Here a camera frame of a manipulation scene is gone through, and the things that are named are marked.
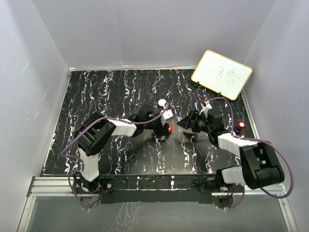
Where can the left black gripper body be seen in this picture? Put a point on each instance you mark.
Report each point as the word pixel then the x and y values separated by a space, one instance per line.
pixel 158 126

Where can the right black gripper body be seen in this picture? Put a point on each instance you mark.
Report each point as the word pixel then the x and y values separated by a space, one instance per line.
pixel 203 124

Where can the white earbud charging case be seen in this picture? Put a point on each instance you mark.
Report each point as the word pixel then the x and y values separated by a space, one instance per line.
pixel 162 102

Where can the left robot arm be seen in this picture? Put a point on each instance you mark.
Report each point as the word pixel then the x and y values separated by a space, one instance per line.
pixel 94 135

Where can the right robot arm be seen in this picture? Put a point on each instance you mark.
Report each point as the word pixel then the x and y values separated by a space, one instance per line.
pixel 260 166

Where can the red emergency stop button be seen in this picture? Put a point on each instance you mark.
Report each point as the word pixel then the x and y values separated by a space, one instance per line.
pixel 240 126

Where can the small whiteboard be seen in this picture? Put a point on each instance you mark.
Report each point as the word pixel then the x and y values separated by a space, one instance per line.
pixel 221 74

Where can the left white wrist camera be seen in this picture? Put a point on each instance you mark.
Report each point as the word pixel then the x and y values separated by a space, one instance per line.
pixel 166 116

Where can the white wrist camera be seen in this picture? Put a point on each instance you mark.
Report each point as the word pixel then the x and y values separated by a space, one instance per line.
pixel 206 106
pixel 166 116

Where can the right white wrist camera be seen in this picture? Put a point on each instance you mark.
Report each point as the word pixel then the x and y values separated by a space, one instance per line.
pixel 206 106

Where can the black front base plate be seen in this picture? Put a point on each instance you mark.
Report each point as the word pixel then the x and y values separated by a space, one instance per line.
pixel 163 188

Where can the aluminium frame rail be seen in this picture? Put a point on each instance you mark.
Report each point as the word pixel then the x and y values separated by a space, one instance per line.
pixel 166 203

